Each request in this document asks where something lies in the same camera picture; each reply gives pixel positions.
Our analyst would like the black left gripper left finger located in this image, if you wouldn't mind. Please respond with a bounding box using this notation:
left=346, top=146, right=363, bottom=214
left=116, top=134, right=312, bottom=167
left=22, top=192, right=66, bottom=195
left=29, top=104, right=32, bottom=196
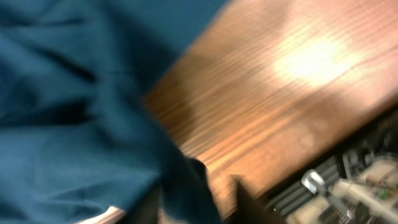
left=118, top=184, right=160, bottom=224

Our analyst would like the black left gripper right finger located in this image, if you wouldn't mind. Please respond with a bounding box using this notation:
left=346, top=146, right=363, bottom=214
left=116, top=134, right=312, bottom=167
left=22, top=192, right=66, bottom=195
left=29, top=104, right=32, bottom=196
left=228, top=179, right=286, bottom=224

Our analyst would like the blue polo shirt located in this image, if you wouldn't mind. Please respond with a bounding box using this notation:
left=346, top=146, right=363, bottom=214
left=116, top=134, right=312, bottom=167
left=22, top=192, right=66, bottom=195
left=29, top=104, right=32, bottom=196
left=1, top=0, right=224, bottom=223

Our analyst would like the black aluminium rail frame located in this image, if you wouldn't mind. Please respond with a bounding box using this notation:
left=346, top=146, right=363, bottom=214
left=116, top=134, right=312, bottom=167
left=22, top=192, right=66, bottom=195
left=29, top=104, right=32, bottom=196
left=268, top=109, right=397, bottom=224

